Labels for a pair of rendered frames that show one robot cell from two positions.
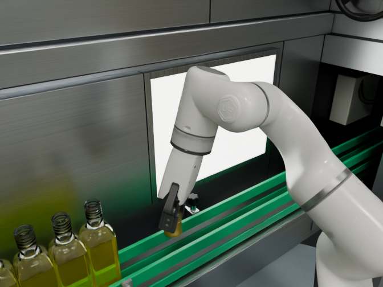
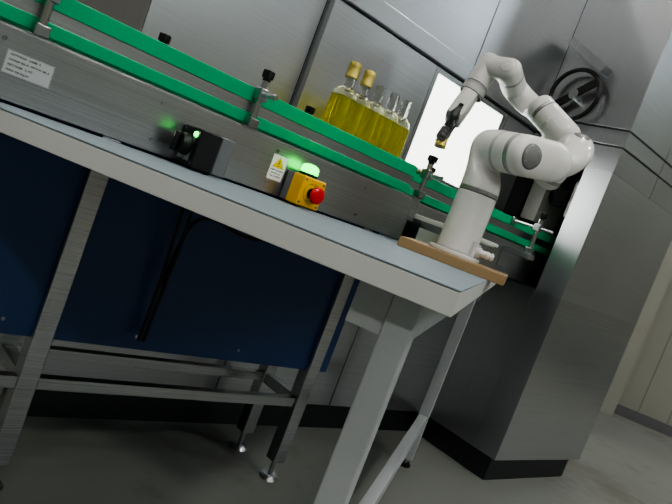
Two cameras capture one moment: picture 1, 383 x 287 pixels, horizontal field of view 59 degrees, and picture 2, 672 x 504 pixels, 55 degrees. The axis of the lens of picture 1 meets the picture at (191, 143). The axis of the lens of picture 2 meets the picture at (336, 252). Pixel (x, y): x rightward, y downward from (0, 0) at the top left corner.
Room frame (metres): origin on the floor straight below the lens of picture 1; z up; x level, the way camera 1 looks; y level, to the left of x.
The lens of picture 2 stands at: (-1.44, 0.43, 0.80)
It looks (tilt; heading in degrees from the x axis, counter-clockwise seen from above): 4 degrees down; 354
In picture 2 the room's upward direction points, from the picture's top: 21 degrees clockwise
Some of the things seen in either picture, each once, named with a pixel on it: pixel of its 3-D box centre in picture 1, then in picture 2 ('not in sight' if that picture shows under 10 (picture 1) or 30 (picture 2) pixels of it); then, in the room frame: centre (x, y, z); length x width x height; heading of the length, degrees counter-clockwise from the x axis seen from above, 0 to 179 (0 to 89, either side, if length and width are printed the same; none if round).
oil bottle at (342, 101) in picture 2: not in sight; (333, 124); (0.36, 0.36, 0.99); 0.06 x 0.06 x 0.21; 38
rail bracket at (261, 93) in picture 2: not in sight; (265, 101); (0.01, 0.53, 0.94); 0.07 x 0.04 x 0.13; 37
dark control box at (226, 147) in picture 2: not in sight; (203, 151); (-0.07, 0.61, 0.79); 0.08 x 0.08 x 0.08; 37
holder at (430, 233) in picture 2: not in sight; (441, 242); (0.42, -0.05, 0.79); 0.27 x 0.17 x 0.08; 37
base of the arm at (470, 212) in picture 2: not in sight; (471, 226); (0.08, -0.02, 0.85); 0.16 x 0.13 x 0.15; 63
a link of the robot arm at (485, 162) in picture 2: not in sight; (492, 163); (0.08, -0.01, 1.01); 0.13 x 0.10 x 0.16; 27
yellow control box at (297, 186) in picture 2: not in sight; (302, 191); (0.10, 0.39, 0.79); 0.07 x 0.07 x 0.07; 37
